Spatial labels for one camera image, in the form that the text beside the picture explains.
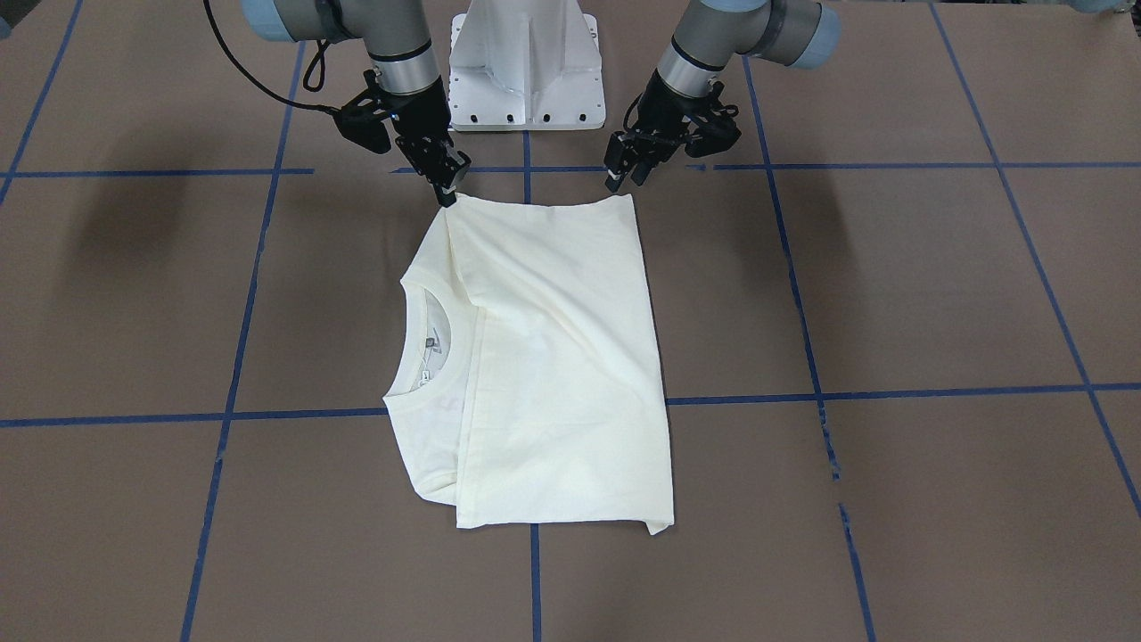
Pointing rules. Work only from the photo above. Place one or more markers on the cream long-sleeve cat shirt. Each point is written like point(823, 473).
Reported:
point(529, 388)

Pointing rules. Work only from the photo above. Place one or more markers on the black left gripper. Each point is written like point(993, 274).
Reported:
point(667, 106)

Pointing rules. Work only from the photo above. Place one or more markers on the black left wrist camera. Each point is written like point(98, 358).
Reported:
point(714, 130)

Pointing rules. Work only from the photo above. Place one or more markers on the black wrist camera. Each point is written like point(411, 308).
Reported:
point(714, 130)
point(362, 121)

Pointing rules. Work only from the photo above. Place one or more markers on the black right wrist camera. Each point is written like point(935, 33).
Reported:
point(362, 121)

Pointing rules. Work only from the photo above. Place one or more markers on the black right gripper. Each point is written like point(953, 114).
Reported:
point(422, 113)

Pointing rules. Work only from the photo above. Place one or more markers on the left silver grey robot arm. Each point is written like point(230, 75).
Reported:
point(796, 34)

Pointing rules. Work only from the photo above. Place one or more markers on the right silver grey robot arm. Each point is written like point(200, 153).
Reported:
point(395, 35)

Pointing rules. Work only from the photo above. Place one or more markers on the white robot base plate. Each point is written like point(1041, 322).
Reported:
point(525, 65)

